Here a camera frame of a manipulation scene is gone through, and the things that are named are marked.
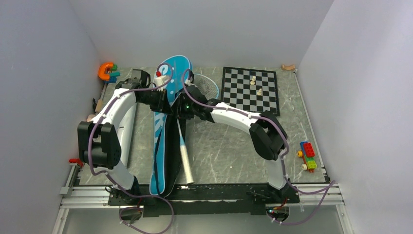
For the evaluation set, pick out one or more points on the blue racket bag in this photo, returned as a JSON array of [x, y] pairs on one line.
[[167, 160]]

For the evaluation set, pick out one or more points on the blue racket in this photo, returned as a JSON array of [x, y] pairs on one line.
[[184, 156], [206, 86]]

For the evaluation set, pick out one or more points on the wooden rolling pin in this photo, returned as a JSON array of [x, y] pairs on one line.
[[90, 117]]

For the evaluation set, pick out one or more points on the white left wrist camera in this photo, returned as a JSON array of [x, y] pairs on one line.
[[161, 82]]

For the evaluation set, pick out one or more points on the colourful brick toy train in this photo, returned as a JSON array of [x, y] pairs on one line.
[[307, 154]]

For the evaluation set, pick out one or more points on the white chess piece upper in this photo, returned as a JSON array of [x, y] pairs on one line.
[[253, 80]]

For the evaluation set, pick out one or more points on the teal blue toy blocks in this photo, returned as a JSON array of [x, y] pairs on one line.
[[113, 74]]

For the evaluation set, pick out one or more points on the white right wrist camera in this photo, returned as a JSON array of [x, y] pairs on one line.
[[190, 85]]

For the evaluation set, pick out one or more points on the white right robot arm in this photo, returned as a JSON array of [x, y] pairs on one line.
[[267, 135]]

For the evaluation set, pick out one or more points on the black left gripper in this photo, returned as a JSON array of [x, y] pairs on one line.
[[163, 105]]

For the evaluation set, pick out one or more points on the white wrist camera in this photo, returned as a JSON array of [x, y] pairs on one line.
[[161, 82], [190, 85]]

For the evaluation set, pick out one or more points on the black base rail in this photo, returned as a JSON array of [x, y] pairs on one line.
[[204, 199]]

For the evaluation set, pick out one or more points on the orange horseshoe magnet toy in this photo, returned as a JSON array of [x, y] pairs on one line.
[[105, 70]]

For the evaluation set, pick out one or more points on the black white chessboard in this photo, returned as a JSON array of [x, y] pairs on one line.
[[237, 91]]

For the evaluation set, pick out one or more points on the white shuttlecock tube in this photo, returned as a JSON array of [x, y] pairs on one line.
[[125, 132]]

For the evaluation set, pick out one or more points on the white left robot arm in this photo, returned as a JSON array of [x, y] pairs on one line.
[[104, 141]]

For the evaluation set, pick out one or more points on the wooden arch block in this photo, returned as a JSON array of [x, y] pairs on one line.
[[288, 67]]

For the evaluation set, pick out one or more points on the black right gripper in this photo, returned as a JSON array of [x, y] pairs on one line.
[[178, 111]]

